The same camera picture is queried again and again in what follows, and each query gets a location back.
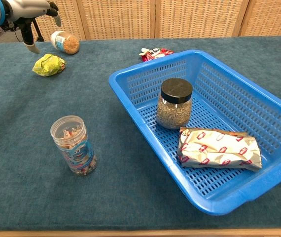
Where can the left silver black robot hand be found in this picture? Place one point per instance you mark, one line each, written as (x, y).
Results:
(27, 8)

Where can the yellow-green bag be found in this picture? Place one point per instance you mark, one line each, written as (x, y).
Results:
(47, 65)

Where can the transparent seed jar black lid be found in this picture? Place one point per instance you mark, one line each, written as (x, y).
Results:
(173, 113)

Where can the silver red snack bag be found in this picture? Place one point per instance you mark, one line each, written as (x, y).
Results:
(217, 150)

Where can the white-lid jar brown contents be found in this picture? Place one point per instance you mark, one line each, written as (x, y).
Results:
(66, 43)

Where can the clear cartoon-label snack jar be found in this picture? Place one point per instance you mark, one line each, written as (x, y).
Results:
(76, 153)

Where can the black tripod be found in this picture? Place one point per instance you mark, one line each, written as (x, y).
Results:
(37, 30)

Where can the teal blue table mat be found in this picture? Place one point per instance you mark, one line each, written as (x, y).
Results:
(32, 111)

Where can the red spouted drink pouch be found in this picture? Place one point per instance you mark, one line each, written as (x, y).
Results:
(152, 54)

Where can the woven wooden folding screen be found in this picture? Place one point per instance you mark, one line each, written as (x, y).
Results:
(180, 17)

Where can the blue perforated plastic basket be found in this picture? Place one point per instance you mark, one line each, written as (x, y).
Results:
(229, 103)

